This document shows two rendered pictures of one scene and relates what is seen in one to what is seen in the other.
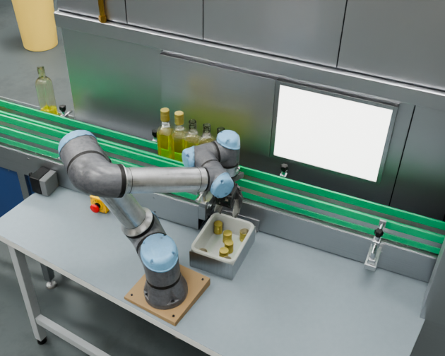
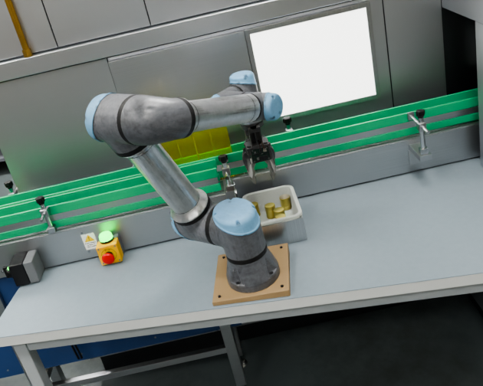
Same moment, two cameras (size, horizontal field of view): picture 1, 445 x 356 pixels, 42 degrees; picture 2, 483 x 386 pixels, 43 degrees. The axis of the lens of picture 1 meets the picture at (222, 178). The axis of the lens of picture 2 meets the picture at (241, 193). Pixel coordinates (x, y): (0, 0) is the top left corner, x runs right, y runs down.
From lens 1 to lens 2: 0.92 m
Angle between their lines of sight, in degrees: 22
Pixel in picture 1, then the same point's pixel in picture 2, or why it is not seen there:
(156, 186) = (218, 112)
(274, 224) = (306, 180)
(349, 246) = (389, 161)
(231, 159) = not seen: hidden behind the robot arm
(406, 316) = not seen: outside the picture
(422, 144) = (402, 33)
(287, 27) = not seen: outside the picture
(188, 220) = not seen: hidden behind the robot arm
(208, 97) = (178, 86)
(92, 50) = (22, 100)
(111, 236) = (146, 273)
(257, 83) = (225, 44)
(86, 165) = (143, 102)
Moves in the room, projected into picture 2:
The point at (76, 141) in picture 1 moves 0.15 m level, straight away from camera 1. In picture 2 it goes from (110, 96) to (77, 92)
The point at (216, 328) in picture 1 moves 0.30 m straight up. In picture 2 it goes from (333, 275) to (316, 179)
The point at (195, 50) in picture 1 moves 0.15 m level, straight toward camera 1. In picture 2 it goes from (147, 39) to (165, 43)
